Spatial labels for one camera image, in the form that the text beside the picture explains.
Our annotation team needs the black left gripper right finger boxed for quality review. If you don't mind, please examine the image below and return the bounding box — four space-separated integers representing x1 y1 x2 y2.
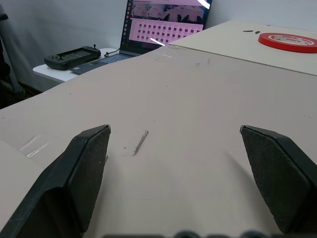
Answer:
239 125 317 234

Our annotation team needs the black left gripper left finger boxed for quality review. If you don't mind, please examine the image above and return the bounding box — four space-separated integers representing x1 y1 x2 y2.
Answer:
0 124 111 238

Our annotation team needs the small white side table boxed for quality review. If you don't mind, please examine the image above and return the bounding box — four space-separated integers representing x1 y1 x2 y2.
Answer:
32 48 119 83

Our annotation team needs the black handheld remote controller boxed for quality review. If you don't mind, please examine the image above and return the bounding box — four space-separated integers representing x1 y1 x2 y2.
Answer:
44 44 102 71

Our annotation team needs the red adhesive tape roll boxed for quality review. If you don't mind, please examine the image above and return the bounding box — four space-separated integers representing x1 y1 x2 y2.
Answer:
258 32 317 54

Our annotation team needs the open grey laptop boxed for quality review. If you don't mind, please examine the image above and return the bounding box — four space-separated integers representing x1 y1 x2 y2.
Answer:
70 0 213 75

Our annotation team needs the black cable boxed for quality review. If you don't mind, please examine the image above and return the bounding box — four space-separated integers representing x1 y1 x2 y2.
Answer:
104 48 120 58

